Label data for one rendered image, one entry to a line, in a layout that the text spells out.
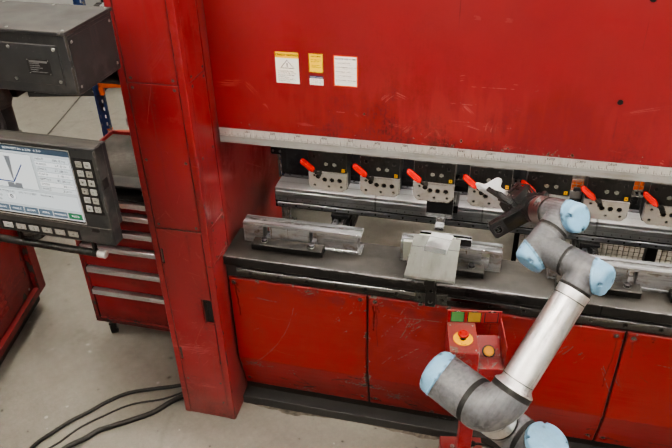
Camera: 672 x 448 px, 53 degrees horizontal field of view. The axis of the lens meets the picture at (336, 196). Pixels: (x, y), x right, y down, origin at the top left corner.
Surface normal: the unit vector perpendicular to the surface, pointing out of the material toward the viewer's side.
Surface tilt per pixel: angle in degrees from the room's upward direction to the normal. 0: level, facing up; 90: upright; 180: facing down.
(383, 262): 0
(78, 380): 0
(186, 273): 90
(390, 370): 90
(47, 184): 90
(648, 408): 90
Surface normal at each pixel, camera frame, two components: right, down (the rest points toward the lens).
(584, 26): -0.23, 0.51
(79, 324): -0.02, -0.85
